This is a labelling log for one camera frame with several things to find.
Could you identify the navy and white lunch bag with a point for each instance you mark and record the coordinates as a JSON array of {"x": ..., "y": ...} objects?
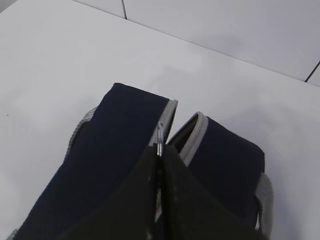
[{"x": 108, "y": 142}]

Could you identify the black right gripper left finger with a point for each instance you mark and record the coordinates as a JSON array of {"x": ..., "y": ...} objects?
[{"x": 129, "y": 212}]

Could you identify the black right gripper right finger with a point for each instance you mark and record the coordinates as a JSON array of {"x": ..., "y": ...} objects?
[{"x": 190, "y": 212}]

